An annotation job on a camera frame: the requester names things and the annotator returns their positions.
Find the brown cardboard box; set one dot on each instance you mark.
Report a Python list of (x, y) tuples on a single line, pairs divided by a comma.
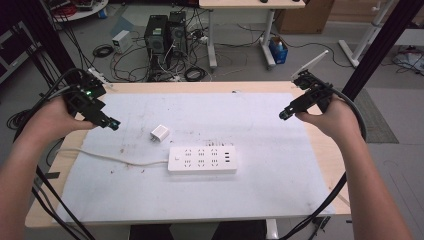
[(305, 16)]

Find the black computer tower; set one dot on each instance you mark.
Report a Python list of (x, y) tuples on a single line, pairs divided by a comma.
[(156, 36), (177, 31)]

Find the person's left hand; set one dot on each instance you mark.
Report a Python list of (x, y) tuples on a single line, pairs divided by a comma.
[(53, 118)]

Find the small white box device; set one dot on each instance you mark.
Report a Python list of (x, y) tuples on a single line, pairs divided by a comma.
[(121, 40)]

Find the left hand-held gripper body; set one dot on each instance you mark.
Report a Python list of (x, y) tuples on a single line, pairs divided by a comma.
[(85, 101)]

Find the white-legged wooden desk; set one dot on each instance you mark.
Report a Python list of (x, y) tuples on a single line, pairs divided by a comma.
[(253, 3)]

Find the white charger adapter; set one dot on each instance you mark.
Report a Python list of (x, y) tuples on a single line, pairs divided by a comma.
[(160, 133)]

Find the blue storage bin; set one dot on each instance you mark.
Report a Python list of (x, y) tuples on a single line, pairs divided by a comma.
[(278, 51)]

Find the person's right hand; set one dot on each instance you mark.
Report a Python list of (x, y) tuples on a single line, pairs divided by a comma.
[(333, 120)]

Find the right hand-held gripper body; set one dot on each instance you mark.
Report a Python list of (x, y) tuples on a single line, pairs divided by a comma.
[(311, 91)]

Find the grey floor mat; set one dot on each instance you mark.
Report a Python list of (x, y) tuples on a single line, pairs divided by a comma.
[(376, 116)]

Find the white floor power strip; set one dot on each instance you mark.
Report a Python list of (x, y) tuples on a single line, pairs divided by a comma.
[(98, 76)]

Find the round white table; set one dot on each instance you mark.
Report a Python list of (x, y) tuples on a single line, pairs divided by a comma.
[(83, 8)]

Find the black frame post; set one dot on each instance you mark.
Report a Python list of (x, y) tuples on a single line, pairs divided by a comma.
[(46, 36), (380, 46)]

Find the white metal stand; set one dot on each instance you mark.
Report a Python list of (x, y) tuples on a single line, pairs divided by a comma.
[(365, 36)]

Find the white table mat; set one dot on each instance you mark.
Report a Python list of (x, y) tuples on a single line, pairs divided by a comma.
[(206, 196)]

